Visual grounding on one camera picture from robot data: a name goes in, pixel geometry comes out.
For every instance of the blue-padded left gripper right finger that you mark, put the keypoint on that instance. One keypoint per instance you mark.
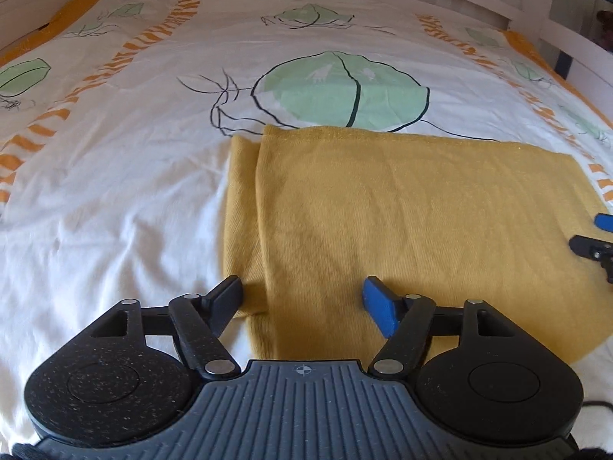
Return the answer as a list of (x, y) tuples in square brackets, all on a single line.
[(404, 322)]

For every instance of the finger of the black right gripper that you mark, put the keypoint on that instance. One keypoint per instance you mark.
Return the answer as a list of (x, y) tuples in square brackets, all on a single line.
[(595, 250), (604, 222)]

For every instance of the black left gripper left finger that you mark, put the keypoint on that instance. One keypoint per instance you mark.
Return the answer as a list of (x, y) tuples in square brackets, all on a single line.
[(199, 321)]

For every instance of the yellow knitted garment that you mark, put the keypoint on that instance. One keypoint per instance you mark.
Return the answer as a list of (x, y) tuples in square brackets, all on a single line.
[(311, 213)]

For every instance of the white leaf-print duvet cover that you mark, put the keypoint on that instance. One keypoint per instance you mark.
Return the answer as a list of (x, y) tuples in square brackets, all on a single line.
[(116, 138)]

